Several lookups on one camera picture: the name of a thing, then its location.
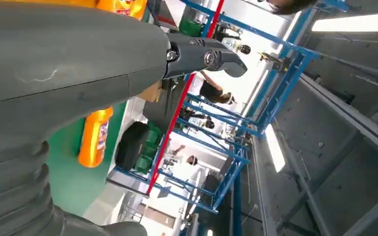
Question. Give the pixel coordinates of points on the blue metal frame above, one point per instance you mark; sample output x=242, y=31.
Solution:
x=283, y=88

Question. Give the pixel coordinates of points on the cardboard box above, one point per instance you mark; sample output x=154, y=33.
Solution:
x=151, y=92

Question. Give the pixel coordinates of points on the green crate stack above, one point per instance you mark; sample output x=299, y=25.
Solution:
x=150, y=150

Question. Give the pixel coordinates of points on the bending background person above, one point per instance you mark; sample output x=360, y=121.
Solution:
x=213, y=91

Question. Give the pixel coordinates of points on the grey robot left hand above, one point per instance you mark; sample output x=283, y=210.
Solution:
x=62, y=55

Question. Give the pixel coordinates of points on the green table mat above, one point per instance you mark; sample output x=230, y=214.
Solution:
x=68, y=182

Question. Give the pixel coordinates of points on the small background person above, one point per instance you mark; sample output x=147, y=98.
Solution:
x=189, y=159

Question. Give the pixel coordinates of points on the long ceiling light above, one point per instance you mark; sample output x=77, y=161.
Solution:
x=352, y=22

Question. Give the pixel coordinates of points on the red pole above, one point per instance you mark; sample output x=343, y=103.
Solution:
x=176, y=114

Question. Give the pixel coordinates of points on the short ceiling light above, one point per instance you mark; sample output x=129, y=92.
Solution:
x=274, y=150

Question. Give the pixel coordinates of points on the grey ceiling beam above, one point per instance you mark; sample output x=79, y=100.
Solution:
x=355, y=120

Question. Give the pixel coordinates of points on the orange drink bottle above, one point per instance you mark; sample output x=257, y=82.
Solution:
x=127, y=8
x=94, y=136

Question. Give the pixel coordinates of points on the black bag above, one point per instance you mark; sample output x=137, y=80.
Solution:
x=132, y=146

